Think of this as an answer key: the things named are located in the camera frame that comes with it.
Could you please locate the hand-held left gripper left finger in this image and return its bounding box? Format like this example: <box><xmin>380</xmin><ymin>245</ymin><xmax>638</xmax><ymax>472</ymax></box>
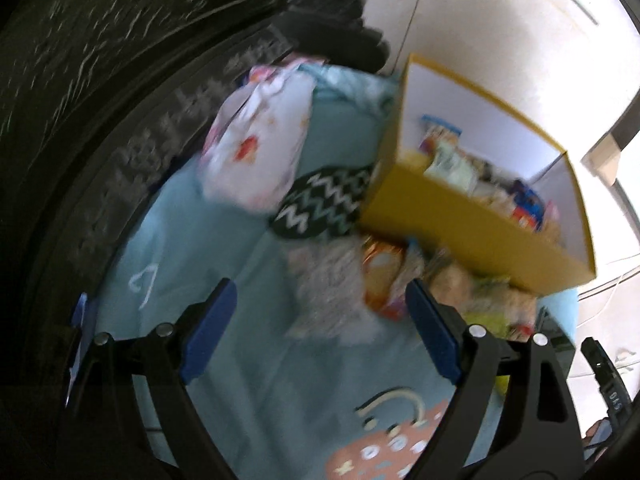
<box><xmin>55</xmin><ymin>277</ymin><xmax>239</xmax><ymax>480</ymax></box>

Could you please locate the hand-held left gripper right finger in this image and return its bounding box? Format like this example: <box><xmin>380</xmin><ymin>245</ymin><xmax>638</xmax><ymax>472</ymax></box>
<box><xmin>400</xmin><ymin>280</ymin><xmax>587</xmax><ymax>480</ymax></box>

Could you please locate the pile of snack packets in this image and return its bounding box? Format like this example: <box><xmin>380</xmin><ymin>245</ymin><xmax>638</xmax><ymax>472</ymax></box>
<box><xmin>286</xmin><ymin>237</ymin><xmax>543</xmax><ymax>347</ymax></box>

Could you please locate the yellow cardboard box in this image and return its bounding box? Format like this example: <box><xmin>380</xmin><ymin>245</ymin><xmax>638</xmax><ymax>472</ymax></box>
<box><xmin>359</xmin><ymin>52</ymin><xmax>598</xmax><ymax>294</ymax></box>

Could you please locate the cluster of mixed boxed snacks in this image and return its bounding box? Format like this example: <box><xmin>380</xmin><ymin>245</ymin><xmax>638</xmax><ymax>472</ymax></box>
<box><xmin>417</xmin><ymin>114</ymin><xmax>562</xmax><ymax>234</ymax></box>

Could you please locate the light blue printed blanket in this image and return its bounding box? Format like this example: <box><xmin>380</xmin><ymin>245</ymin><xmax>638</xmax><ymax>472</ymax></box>
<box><xmin>65</xmin><ymin>62</ymin><xmax>582</xmax><ymax>480</ymax></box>

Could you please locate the black zigzag patterned pouch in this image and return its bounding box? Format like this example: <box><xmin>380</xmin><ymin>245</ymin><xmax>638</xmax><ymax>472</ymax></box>
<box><xmin>267</xmin><ymin>164</ymin><xmax>377</xmax><ymax>242</ymax></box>

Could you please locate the brown cardboard piece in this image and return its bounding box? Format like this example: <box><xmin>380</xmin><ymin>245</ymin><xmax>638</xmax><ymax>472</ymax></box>
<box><xmin>580</xmin><ymin>132</ymin><xmax>624</xmax><ymax>187</ymax></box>

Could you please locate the black carved wooden furniture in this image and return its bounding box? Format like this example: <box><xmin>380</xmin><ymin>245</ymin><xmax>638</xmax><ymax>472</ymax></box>
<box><xmin>0</xmin><ymin>0</ymin><xmax>392</xmax><ymax>480</ymax></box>

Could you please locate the white cable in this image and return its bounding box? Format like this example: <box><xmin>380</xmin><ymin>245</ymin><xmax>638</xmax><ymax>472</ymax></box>
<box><xmin>577</xmin><ymin>255</ymin><xmax>640</xmax><ymax>308</ymax></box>

